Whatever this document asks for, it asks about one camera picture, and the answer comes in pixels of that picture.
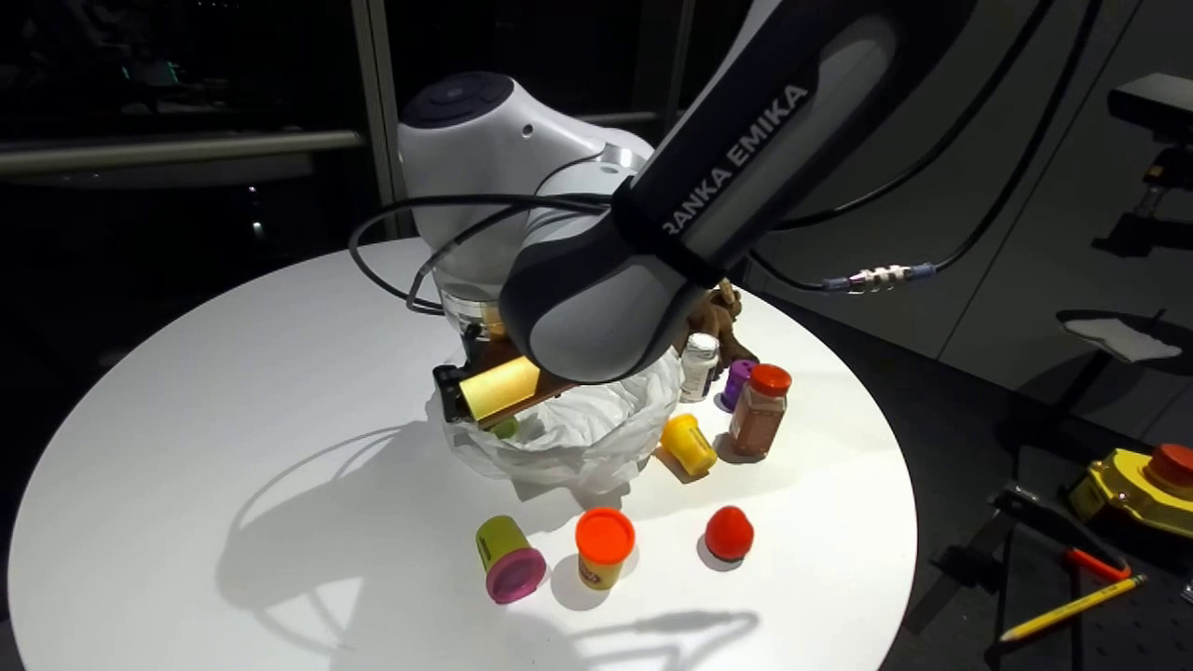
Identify pink lidded toy tub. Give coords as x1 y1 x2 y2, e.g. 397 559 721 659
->
477 513 549 603

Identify metal window railing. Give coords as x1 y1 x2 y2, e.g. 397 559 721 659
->
0 107 665 180

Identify orange toy cup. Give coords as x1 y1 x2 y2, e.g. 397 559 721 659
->
574 508 636 588

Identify yellow emergency stop button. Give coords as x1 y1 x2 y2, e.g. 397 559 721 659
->
1071 444 1193 541

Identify brown plush moose toy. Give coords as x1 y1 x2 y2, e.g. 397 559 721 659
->
691 282 755 366

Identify red toy ball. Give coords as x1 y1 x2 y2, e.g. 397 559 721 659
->
705 508 755 564

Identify yellow pencil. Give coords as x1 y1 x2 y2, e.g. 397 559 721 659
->
994 573 1148 645

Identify vertical window frame post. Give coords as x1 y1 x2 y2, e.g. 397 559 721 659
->
352 0 408 204

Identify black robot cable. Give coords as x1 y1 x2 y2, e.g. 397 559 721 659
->
347 0 1111 316

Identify spice jar with orange lid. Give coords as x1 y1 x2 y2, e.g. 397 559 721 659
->
731 362 792 464

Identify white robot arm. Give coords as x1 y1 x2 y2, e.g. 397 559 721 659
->
398 0 978 384

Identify white pill bottle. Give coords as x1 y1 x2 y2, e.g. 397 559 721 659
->
684 332 721 404

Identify black camera stand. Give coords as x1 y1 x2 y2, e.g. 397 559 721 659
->
1096 71 1193 257

